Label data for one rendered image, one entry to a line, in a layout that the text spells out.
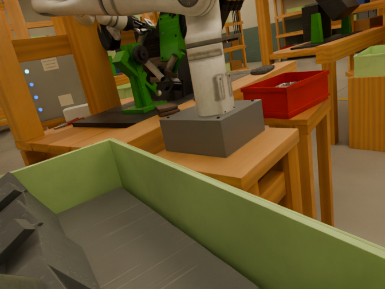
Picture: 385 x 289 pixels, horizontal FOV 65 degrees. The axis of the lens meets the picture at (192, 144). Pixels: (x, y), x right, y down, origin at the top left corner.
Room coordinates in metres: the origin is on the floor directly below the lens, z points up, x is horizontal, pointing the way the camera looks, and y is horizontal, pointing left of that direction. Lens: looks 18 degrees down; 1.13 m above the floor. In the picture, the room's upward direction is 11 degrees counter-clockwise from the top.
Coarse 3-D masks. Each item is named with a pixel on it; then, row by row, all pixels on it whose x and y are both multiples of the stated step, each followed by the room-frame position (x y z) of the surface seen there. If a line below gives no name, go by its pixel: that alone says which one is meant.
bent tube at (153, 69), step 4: (144, 20) 1.47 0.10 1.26; (148, 20) 1.49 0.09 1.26; (148, 24) 1.45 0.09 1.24; (152, 24) 1.48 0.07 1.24; (140, 36) 1.49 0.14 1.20; (144, 36) 1.49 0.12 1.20; (140, 40) 1.49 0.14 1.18; (140, 44) 1.49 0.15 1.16; (148, 60) 1.45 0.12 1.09; (144, 64) 1.46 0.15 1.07; (148, 64) 1.43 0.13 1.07; (152, 64) 1.43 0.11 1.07; (148, 68) 1.43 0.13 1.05; (152, 68) 1.42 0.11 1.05; (156, 68) 1.42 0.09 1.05; (152, 72) 1.41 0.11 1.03; (156, 72) 1.40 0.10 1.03; (160, 72) 1.40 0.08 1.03; (156, 76) 1.39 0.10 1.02; (160, 76) 1.38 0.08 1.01; (164, 76) 1.38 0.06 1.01; (160, 80) 1.39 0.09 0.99
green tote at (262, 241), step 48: (96, 144) 0.64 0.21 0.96; (48, 192) 0.57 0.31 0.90; (96, 192) 0.62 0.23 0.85; (144, 192) 0.54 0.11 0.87; (192, 192) 0.38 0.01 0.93; (240, 192) 0.30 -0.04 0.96; (240, 240) 0.30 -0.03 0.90; (288, 240) 0.24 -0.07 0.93; (336, 240) 0.20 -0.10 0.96; (288, 288) 0.25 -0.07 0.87; (336, 288) 0.20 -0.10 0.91; (384, 288) 0.17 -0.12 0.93
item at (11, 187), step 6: (6, 186) 0.47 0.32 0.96; (12, 186) 0.48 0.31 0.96; (0, 192) 0.47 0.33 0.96; (6, 192) 0.47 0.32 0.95; (12, 192) 0.47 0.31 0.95; (18, 192) 0.48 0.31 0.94; (0, 198) 0.46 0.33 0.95; (6, 198) 0.47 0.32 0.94; (12, 198) 0.48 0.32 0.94; (0, 204) 0.46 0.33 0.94; (6, 204) 0.48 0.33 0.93; (0, 210) 0.47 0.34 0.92
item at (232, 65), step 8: (232, 16) 7.90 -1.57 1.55; (240, 16) 8.17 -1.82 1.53; (232, 24) 7.86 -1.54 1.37; (240, 24) 8.07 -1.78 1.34; (240, 32) 8.06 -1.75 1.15; (240, 40) 8.19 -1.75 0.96; (224, 48) 7.74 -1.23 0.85; (232, 48) 7.78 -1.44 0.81; (240, 48) 7.99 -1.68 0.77; (232, 56) 8.49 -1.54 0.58; (232, 64) 7.93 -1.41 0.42; (240, 64) 8.10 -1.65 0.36
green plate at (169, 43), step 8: (160, 16) 1.52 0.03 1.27; (168, 16) 1.49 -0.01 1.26; (176, 16) 1.46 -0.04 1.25; (160, 24) 1.52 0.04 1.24; (168, 24) 1.48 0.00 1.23; (176, 24) 1.45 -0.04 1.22; (160, 32) 1.51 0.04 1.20; (168, 32) 1.48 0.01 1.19; (176, 32) 1.45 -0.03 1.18; (160, 40) 1.51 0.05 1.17; (168, 40) 1.47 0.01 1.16; (176, 40) 1.44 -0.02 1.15; (160, 48) 1.50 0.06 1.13; (168, 48) 1.47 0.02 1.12; (176, 48) 1.43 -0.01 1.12; (184, 48) 1.48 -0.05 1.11; (160, 56) 1.49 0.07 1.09; (168, 56) 1.46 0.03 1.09
